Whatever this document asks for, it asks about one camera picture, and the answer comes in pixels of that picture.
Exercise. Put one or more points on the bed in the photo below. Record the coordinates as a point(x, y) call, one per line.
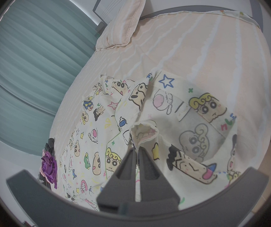
point(185, 51)

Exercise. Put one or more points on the white large-print pyjama top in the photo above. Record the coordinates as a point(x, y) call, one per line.
point(197, 138)

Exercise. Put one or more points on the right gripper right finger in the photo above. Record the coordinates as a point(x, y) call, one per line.
point(152, 183)

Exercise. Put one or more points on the white small-print pyjama garment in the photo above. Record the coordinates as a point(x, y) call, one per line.
point(88, 138)

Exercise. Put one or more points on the cream pillow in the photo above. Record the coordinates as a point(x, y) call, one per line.
point(123, 22)

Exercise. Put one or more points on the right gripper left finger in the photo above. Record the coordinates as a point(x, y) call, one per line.
point(122, 185)

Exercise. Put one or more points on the pile of clothes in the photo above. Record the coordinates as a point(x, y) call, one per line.
point(49, 164)

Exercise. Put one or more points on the blue-green curtain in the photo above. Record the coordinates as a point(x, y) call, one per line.
point(38, 51)

